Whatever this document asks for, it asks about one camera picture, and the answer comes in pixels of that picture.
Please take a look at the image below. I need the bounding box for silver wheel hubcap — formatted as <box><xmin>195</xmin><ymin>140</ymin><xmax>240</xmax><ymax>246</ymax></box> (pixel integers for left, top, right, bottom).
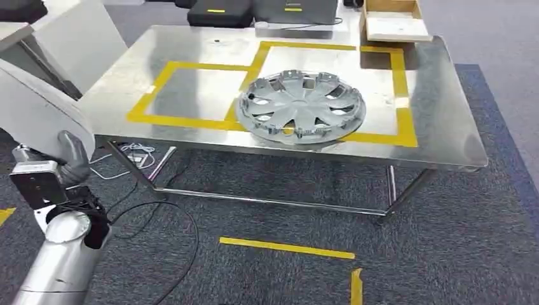
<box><xmin>235</xmin><ymin>69</ymin><xmax>367</xmax><ymax>146</ymax></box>

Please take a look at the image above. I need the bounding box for black case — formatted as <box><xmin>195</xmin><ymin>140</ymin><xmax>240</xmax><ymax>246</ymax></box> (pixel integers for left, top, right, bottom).
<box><xmin>187</xmin><ymin>0</ymin><xmax>254</xmax><ymax>29</ymax></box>

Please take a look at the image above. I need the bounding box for dark object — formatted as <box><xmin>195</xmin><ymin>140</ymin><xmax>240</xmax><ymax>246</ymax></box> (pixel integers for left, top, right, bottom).
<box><xmin>0</xmin><ymin>0</ymin><xmax>48</xmax><ymax>24</ymax></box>

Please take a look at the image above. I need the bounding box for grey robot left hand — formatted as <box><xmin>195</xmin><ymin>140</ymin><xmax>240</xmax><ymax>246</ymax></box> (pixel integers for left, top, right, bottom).
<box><xmin>56</xmin><ymin>130</ymin><xmax>92</xmax><ymax>189</ymax></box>

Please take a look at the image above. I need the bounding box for cardboard box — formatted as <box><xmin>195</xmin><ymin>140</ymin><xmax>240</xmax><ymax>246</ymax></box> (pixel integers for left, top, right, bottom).
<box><xmin>359</xmin><ymin>0</ymin><xmax>434</xmax><ymax>43</ymax></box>

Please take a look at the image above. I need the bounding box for grey case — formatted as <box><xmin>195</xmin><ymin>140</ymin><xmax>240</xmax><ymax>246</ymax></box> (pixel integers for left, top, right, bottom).
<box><xmin>252</xmin><ymin>0</ymin><xmax>340</xmax><ymax>25</ymax></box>

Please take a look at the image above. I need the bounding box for white foam board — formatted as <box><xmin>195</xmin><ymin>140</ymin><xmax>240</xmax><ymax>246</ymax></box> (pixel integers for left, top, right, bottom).
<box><xmin>365</xmin><ymin>17</ymin><xmax>433</xmax><ymax>43</ymax></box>

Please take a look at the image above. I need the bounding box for large white panel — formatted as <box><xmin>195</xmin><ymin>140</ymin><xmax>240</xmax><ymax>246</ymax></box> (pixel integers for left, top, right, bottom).
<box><xmin>0</xmin><ymin>0</ymin><xmax>128</xmax><ymax>100</ymax></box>

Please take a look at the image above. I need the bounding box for white cable bundle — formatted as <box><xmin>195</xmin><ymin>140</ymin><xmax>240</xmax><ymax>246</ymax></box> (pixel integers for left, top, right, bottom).
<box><xmin>88</xmin><ymin>142</ymin><xmax>157</xmax><ymax>181</ymax></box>

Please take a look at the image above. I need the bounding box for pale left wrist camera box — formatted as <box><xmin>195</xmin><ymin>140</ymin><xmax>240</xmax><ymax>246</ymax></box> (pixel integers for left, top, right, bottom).
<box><xmin>9</xmin><ymin>159</ymin><xmax>69</xmax><ymax>210</ymax></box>

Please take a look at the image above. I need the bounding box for long yellow floor tape strip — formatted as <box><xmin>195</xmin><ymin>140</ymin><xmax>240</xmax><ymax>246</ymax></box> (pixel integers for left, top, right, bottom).
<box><xmin>219</xmin><ymin>236</ymin><xmax>356</xmax><ymax>261</ymax></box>

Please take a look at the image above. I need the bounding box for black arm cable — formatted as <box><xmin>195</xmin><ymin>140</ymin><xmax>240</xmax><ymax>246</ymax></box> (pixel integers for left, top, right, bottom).
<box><xmin>107</xmin><ymin>201</ymin><xmax>200</xmax><ymax>305</ymax></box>

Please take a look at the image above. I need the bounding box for steel bench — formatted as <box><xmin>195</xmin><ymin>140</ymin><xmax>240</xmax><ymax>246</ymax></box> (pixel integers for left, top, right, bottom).
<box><xmin>79</xmin><ymin>24</ymin><xmax>489</xmax><ymax>226</ymax></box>

